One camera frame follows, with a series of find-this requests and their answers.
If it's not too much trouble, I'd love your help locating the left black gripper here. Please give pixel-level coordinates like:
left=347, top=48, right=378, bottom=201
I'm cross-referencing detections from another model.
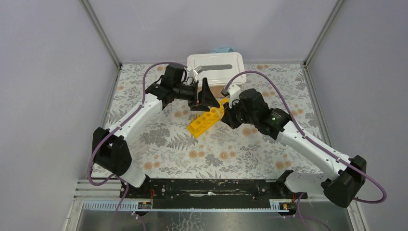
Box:
left=172, top=77, right=219, bottom=112

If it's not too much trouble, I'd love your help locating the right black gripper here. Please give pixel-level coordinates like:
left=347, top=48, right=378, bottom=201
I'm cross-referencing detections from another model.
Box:
left=221, top=97, right=257, bottom=129

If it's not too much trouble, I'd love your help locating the yellow test tube rack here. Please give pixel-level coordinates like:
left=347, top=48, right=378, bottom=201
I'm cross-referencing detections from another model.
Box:
left=187, top=98, right=229, bottom=138

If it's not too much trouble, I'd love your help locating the white plastic bin lid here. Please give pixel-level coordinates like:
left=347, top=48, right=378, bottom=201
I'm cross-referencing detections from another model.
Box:
left=187, top=52, right=245, bottom=86

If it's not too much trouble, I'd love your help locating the light blue cloth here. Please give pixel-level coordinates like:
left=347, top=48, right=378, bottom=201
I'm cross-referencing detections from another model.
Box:
left=209, top=47, right=235, bottom=53

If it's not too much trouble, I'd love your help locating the pink plastic bin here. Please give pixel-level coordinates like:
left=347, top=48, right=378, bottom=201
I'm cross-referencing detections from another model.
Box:
left=195, top=83, right=224, bottom=98

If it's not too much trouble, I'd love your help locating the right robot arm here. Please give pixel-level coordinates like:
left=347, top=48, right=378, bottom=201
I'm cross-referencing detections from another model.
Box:
left=221, top=86, right=367, bottom=208

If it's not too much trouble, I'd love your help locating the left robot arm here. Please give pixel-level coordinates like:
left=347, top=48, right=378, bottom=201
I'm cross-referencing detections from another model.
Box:
left=87, top=62, right=220, bottom=198

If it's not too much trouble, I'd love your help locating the floral table mat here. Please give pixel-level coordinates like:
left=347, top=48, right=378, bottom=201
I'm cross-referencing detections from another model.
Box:
left=127, top=64, right=321, bottom=179

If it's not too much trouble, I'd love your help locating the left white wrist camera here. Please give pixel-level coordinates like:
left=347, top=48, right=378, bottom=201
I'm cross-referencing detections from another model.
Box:
left=187, top=66, right=204, bottom=83

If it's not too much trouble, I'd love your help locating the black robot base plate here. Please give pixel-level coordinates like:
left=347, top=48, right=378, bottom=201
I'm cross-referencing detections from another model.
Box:
left=119, top=178, right=307, bottom=212

